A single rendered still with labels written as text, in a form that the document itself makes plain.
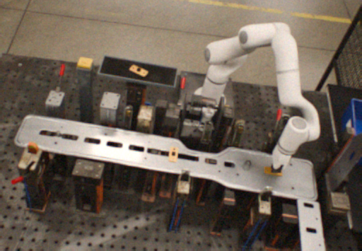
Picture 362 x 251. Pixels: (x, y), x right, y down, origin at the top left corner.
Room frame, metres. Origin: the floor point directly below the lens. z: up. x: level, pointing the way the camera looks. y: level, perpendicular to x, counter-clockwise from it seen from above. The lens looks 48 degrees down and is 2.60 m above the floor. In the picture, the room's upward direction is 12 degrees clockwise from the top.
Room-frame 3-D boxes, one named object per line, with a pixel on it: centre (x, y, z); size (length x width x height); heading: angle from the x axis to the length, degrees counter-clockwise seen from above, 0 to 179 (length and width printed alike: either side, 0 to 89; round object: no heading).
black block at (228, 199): (1.03, -0.30, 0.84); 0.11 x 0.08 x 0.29; 2
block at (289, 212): (1.03, -0.57, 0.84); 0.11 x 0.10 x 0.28; 2
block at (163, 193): (1.20, -0.02, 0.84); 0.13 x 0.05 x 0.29; 2
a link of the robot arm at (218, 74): (1.80, -0.20, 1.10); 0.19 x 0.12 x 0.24; 118
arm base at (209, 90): (1.78, -0.17, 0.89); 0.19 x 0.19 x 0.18
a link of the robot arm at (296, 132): (1.21, -0.49, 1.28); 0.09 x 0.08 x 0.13; 116
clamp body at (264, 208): (1.00, -0.44, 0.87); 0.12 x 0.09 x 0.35; 2
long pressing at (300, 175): (1.18, 0.00, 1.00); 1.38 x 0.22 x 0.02; 92
